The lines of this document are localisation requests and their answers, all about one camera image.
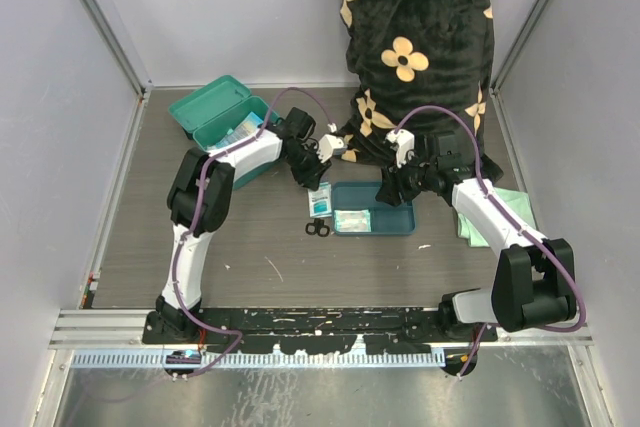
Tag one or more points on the teal medicine kit box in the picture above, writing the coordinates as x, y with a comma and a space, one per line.
208, 113

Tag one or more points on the white gauze pad stack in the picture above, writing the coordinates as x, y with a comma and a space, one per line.
352, 221

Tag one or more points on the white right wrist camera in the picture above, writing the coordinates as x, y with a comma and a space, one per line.
402, 143

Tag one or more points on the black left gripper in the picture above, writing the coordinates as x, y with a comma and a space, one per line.
311, 179

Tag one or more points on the black floral plush blanket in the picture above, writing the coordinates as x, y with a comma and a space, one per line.
422, 65

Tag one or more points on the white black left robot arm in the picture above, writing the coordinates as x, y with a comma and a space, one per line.
200, 197

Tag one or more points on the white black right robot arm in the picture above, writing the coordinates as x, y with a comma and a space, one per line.
532, 281

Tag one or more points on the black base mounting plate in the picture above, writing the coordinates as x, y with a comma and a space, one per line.
393, 330

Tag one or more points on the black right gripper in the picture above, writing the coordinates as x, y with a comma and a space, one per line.
392, 184

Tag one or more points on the black handled scissors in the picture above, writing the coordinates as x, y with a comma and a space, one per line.
317, 227

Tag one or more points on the light green cloth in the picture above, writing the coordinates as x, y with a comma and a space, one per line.
519, 205

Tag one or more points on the large blue cotton pack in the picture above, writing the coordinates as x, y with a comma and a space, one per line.
246, 128

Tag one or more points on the teal white sachet packet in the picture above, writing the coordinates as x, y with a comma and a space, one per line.
320, 201

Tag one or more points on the dark teal divided tray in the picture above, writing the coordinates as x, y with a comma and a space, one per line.
385, 219

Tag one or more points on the aluminium slotted rail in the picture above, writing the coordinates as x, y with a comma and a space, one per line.
113, 338

